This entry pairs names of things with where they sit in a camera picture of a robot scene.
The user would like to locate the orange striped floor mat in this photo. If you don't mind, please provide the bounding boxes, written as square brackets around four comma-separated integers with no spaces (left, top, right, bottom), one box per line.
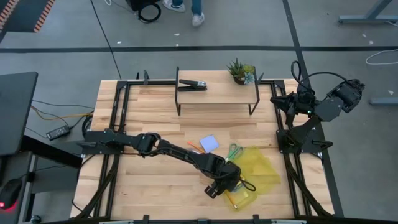
[0,0,55,34]

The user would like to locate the wooden shelf riser black legs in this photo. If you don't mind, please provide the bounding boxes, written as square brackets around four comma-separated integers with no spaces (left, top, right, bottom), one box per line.
[174,65,261,116]

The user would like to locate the yellow translucent pencil case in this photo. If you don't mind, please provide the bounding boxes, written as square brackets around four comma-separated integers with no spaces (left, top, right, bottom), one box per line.
[222,145,281,212]

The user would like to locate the black table frame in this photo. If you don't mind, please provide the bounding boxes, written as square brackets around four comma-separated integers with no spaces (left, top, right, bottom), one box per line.
[74,79,335,220]

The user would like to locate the potted succulent plant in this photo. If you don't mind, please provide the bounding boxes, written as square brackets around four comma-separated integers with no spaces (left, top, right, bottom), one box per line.
[226,58,256,85]

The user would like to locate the orange pencil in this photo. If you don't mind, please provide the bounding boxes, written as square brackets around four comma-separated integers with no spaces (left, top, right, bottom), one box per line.
[187,141,206,154]

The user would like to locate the pale blue sticky note pad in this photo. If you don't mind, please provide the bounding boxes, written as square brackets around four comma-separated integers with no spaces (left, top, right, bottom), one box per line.
[199,134,220,154]

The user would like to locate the yellow pencil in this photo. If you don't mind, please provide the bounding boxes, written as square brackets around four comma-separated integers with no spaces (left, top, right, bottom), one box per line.
[226,192,238,210]

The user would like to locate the black stapler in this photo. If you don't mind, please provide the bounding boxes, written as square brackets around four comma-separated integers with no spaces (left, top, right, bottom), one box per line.
[178,78,208,93]

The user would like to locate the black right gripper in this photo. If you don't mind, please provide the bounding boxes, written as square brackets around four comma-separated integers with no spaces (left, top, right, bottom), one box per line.
[269,91,315,127]

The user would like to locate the yellow cable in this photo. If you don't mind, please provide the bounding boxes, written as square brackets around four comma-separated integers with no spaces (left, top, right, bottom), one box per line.
[30,105,94,122]

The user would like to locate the dark desk top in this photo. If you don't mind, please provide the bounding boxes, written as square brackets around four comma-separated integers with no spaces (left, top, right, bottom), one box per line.
[0,72,39,156]

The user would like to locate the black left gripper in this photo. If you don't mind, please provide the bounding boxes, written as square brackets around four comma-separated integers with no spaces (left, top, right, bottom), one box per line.
[204,161,243,199]

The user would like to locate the grey table foot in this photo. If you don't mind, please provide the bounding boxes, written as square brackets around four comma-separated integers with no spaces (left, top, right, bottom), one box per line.
[338,0,398,25]
[369,96,398,106]

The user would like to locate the person's feet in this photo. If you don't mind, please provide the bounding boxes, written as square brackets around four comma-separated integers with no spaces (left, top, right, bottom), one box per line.
[161,0,206,27]

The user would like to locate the green scissors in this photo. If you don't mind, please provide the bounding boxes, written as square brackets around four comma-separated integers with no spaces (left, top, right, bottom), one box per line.
[225,142,244,163]

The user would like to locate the white floor cable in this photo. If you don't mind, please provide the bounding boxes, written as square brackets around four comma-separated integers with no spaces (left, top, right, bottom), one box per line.
[365,49,398,65]

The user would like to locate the coiled black cable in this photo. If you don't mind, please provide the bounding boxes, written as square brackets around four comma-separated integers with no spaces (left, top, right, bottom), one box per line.
[137,2,162,24]

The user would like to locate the black computer mouse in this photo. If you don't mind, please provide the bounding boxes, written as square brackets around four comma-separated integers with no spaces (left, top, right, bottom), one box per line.
[0,179,22,211]

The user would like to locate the black power adapter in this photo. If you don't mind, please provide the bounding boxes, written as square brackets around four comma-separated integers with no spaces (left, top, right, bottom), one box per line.
[45,124,71,141]

